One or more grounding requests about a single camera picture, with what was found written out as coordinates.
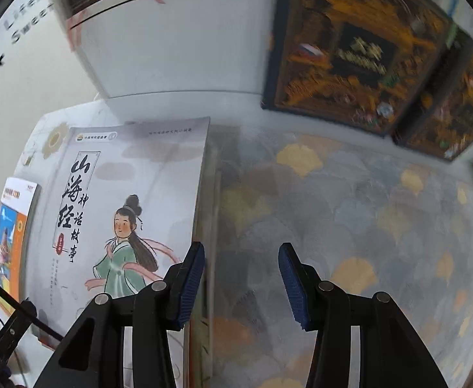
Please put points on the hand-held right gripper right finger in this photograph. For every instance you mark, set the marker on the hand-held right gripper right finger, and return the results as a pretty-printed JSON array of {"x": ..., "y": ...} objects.
[{"x": 293, "y": 291}]

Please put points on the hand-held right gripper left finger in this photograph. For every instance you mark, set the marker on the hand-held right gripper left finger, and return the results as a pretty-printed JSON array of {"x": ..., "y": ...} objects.
[{"x": 192, "y": 291}]

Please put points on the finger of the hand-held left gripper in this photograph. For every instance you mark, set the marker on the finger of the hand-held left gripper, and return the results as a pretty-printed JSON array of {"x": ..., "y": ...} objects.
[{"x": 16, "y": 327}]

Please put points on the stack of thin books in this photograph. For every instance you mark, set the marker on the stack of thin books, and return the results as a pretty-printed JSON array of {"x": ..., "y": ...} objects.
[{"x": 198, "y": 355}]

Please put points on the pale grey cloud print book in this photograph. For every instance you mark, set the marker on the pale grey cloud print book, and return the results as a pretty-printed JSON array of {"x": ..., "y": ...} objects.
[{"x": 139, "y": 169}]

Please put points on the orange blue cover book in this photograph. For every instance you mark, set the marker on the orange blue cover book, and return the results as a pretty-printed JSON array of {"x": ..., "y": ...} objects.
[{"x": 14, "y": 250}]

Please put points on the large dark encyclopedia book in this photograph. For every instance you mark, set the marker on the large dark encyclopedia book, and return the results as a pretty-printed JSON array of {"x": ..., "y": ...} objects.
[
  {"x": 463, "y": 109},
  {"x": 362, "y": 48}
]

